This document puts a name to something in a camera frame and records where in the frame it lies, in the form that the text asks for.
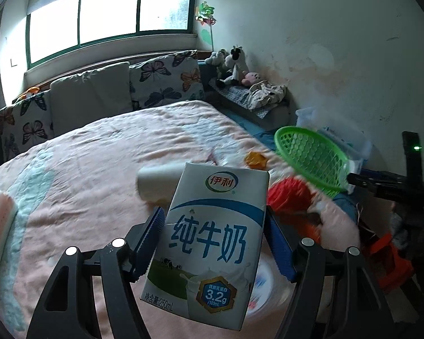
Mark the red snack bag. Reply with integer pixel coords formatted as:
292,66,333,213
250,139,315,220
267,177,323,244

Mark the white blue milk carton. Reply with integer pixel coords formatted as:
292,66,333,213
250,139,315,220
140,163,269,331

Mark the clear plastic storage box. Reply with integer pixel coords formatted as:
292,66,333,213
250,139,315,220
296,107,372,162

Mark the red plastic stool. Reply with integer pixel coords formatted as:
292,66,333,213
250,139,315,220
368,233,414,294

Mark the green plastic basket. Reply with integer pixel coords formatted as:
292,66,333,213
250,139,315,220
274,126,349,198

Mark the pink quilt on bed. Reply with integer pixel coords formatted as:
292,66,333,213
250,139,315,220
0,99,362,339

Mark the orange peel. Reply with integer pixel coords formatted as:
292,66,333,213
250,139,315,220
244,151,268,171

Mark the white paper cup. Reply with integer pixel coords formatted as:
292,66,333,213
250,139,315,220
136,162,185,204

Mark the crumpled beige cloth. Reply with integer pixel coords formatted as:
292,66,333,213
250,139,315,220
248,81,286,110

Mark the pink pig plush toy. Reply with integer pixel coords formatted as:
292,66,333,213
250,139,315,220
241,71,263,88

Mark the butterfly cushion left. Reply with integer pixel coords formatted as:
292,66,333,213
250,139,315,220
0,90,55,162

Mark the butterfly cushion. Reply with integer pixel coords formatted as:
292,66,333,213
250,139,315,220
129,50,205,110
0,90,55,162

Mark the white plain cushion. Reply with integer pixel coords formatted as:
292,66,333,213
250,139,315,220
49,62,132,136

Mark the cow plush toy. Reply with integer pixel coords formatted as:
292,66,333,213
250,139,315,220
215,46,248,89

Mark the white plush toy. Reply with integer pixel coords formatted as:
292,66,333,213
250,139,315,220
204,49,228,67

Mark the butterfly cushion right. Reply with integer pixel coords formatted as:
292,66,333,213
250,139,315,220
129,50,205,110

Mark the colourful pinwheel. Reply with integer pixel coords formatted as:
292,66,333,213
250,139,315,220
195,1,217,51

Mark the window with green frame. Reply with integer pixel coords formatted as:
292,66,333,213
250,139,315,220
26,0,194,69

